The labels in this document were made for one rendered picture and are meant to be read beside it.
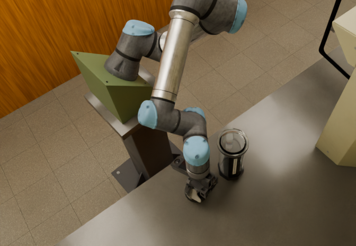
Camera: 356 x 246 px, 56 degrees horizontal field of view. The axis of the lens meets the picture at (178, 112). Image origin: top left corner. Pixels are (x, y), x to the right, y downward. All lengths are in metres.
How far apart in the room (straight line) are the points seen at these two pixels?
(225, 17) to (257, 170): 0.61
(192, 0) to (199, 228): 0.78
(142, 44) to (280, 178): 0.76
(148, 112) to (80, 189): 1.64
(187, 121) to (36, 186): 1.83
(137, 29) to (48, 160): 1.60
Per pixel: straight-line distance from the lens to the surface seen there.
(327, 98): 1.61
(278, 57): 3.02
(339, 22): 1.06
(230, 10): 1.09
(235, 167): 1.24
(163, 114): 0.96
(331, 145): 1.38
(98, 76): 1.34
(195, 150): 0.95
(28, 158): 2.81
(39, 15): 2.68
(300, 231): 1.32
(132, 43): 1.38
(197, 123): 1.01
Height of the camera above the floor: 2.18
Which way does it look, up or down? 56 degrees down
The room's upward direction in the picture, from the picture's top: 10 degrees counter-clockwise
